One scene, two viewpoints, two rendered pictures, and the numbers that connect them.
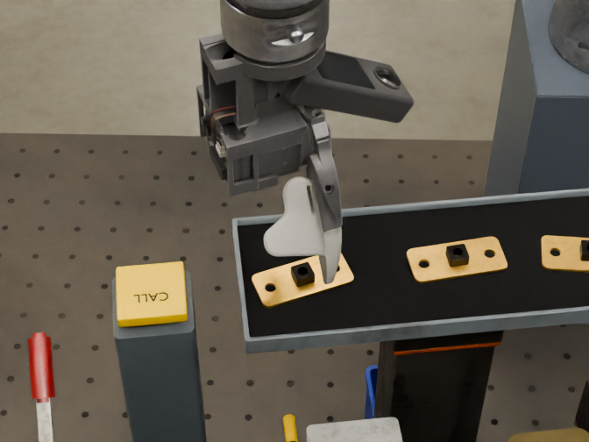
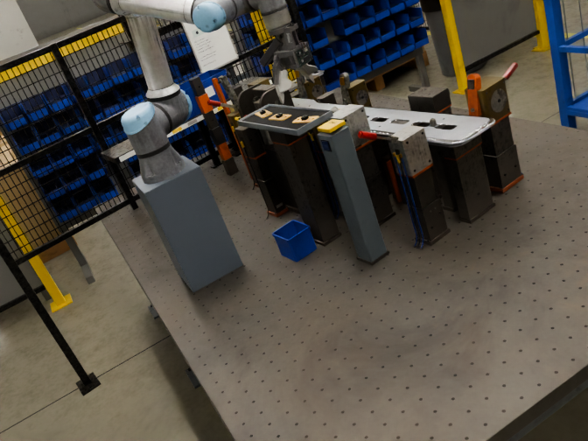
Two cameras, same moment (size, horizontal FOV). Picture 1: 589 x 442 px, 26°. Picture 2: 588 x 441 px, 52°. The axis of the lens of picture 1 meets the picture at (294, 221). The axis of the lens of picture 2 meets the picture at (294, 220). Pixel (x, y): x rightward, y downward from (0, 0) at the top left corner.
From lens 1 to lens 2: 2.18 m
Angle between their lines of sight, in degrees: 83
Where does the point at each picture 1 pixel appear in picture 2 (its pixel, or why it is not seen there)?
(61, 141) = (221, 405)
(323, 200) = not seen: hidden behind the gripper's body
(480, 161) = (169, 305)
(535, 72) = (189, 171)
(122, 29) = not seen: outside the picture
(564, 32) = (174, 165)
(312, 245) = (310, 70)
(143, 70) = not seen: outside the picture
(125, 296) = (336, 123)
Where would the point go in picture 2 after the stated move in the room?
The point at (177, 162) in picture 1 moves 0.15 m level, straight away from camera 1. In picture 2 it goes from (213, 365) to (168, 397)
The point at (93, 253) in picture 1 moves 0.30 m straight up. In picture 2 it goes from (280, 348) to (241, 260)
